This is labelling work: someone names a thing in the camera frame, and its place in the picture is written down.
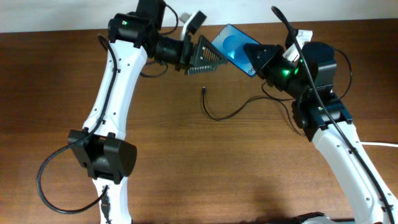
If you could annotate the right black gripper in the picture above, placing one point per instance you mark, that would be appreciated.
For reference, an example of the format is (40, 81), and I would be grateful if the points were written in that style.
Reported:
(264, 66)

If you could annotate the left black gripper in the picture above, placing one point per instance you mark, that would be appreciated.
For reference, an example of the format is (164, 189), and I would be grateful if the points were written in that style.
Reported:
(185, 56)

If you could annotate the blue Galaxy smartphone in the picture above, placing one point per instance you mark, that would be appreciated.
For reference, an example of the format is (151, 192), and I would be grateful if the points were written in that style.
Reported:
(230, 42)

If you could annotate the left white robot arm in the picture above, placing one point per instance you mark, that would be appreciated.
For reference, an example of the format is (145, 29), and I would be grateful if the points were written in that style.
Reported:
(100, 145)

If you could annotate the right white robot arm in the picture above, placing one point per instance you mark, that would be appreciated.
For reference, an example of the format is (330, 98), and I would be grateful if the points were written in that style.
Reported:
(326, 122)

